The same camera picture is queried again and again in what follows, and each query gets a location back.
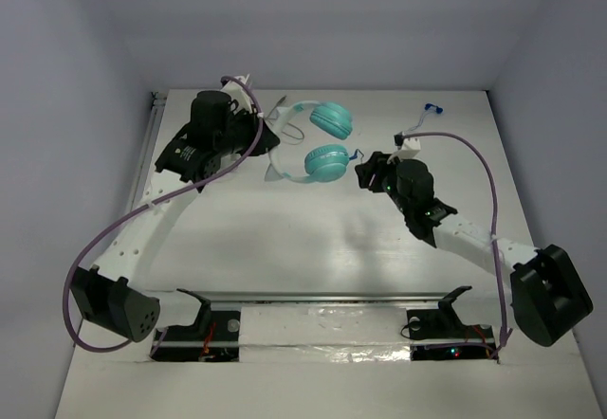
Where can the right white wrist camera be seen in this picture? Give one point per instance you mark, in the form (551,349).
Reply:
(406,147)

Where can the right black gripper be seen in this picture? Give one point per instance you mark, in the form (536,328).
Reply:
(378,163)

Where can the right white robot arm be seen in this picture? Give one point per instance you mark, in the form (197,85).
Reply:
(539,290)

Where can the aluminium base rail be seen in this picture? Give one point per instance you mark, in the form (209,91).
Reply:
(431,327)

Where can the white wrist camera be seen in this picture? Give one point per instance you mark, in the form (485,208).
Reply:
(406,147)
(236,91)

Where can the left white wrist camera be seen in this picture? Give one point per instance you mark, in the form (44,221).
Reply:
(236,91)

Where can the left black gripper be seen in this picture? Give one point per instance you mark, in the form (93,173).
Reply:
(258,133)

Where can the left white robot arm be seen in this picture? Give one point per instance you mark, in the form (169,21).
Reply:
(107,278)

